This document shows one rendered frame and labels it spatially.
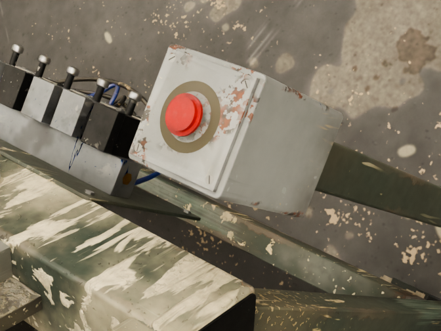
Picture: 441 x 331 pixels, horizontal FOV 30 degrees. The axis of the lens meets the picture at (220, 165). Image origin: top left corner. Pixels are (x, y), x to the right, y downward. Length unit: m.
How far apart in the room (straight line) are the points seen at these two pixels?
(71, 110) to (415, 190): 0.49
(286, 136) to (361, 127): 0.93
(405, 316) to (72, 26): 1.32
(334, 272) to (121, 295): 0.72
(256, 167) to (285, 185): 0.06
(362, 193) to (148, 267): 0.31
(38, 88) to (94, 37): 1.05
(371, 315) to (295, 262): 0.41
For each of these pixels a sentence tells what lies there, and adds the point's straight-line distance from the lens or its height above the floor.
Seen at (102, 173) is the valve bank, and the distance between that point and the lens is 1.07.
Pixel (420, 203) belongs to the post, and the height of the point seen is 0.38.
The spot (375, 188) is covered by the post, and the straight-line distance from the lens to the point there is 1.07.
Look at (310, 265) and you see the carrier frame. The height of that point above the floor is 0.18.
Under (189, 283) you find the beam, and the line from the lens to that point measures 0.85.
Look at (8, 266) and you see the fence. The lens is 0.95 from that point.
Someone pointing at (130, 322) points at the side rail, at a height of 0.91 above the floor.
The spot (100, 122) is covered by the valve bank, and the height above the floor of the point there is 0.76.
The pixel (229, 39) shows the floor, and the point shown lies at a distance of 1.92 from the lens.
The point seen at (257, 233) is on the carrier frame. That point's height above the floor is 0.18.
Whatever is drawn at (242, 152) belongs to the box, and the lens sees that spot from 0.74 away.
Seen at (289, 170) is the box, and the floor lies 0.83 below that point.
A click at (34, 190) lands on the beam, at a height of 0.83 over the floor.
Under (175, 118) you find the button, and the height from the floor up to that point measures 0.94.
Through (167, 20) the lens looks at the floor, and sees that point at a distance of 2.05.
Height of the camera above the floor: 1.53
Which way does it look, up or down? 56 degrees down
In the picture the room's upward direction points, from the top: 74 degrees counter-clockwise
